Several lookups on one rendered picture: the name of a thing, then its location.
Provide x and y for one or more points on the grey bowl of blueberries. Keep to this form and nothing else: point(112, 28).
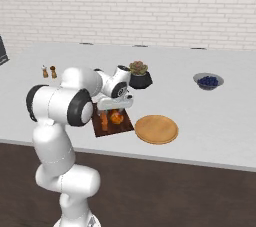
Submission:
point(208, 81)

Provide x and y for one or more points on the dark brown cutting board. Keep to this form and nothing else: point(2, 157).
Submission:
point(126, 125)

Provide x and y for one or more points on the dark flat strip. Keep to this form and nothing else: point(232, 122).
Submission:
point(86, 43)
point(198, 48)
point(140, 45)

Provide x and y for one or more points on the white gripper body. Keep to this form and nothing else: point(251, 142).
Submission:
point(115, 103)

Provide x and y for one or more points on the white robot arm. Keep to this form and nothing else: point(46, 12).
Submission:
point(53, 144)

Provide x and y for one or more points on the white topped brown shaker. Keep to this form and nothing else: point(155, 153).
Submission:
point(45, 72)

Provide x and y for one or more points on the round wooden plate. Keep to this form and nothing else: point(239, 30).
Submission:
point(156, 129)

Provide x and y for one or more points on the black appliance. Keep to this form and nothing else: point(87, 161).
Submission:
point(2, 51)

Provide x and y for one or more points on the orange piece of meat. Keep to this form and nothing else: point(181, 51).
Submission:
point(116, 117)

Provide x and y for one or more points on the succulent in black pot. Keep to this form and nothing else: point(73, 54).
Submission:
point(140, 77)

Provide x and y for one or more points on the dark topped brown shaker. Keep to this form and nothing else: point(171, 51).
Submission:
point(53, 72)

